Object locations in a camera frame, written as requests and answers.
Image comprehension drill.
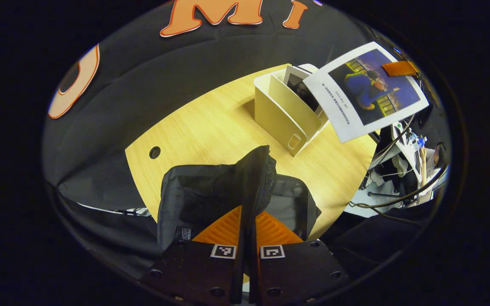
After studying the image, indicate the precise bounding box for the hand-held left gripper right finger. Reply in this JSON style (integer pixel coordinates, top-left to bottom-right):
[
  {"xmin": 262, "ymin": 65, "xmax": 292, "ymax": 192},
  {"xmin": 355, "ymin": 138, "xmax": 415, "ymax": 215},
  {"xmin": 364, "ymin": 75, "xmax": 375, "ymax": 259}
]
[{"xmin": 249, "ymin": 211, "xmax": 352, "ymax": 305}]

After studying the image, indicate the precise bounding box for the cluttered white desk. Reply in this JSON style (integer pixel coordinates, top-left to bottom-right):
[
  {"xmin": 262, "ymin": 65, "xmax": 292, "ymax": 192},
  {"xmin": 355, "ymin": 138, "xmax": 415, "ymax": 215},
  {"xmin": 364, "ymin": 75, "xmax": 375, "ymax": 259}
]
[{"xmin": 355, "ymin": 121, "xmax": 445, "ymax": 218}]

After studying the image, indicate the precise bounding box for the blue cover book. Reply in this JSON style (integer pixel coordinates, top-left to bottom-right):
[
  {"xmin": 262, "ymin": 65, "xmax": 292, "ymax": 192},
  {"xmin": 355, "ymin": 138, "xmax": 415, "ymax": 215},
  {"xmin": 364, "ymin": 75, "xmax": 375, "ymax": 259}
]
[{"xmin": 302, "ymin": 41, "xmax": 431, "ymax": 144}]

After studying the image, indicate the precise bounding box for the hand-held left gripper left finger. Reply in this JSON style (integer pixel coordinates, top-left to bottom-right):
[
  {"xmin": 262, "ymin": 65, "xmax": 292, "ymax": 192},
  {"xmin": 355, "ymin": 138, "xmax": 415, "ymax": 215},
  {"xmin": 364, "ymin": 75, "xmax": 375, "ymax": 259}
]
[{"xmin": 139, "ymin": 205, "xmax": 246, "ymax": 305}]

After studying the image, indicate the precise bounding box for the black cable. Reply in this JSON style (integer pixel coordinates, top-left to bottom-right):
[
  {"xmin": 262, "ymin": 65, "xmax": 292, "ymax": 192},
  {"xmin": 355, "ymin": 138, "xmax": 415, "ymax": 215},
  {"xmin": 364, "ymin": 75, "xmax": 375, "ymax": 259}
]
[{"xmin": 347, "ymin": 164, "xmax": 449, "ymax": 212}]

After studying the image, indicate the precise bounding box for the white bookshelf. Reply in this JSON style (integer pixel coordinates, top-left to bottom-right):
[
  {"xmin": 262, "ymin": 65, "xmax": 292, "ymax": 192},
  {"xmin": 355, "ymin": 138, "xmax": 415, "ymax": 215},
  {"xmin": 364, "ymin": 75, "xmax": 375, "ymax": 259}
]
[{"xmin": 253, "ymin": 63, "xmax": 331, "ymax": 157}]

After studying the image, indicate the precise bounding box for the black schoolbag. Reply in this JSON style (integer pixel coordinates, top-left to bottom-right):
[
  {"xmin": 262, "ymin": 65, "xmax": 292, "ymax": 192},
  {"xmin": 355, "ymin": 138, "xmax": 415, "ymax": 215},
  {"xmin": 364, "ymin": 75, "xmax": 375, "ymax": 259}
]
[{"xmin": 157, "ymin": 145, "xmax": 323, "ymax": 255}]

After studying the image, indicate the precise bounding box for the white spine book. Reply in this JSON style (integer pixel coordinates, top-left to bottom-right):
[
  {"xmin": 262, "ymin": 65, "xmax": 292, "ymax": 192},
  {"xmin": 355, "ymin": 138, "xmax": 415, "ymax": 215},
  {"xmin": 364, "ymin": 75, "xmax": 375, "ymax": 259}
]
[{"xmin": 282, "ymin": 65, "xmax": 327, "ymax": 116}]

